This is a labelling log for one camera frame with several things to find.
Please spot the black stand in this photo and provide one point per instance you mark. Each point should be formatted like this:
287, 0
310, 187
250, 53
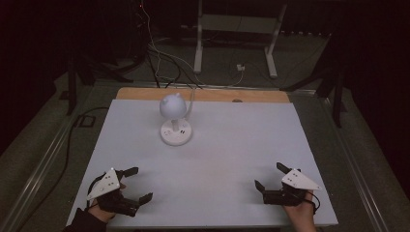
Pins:
71, 90
337, 103

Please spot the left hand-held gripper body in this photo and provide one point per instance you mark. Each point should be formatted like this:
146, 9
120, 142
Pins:
106, 185

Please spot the white desk lamp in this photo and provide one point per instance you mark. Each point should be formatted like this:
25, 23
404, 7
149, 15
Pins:
173, 108

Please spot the white table cover sheet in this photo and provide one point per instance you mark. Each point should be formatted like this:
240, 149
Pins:
225, 154

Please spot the metal floor rail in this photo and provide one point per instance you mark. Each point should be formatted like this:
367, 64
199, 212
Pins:
42, 167
257, 87
354, 167

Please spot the person's left hand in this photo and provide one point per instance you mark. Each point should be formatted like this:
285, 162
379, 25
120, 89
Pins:
100, 213

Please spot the person's right hand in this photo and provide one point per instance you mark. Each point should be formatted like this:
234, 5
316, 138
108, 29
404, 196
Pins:
303, 217

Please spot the white plug adapter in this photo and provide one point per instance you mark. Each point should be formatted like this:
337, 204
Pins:
240, 67

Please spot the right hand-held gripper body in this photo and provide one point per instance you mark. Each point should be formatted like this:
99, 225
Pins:
298, 180

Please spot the black floor plate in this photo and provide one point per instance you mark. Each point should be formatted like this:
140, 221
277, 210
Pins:
87, 116

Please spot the white metal stand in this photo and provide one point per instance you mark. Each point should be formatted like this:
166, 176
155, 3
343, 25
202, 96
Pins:
198, 48

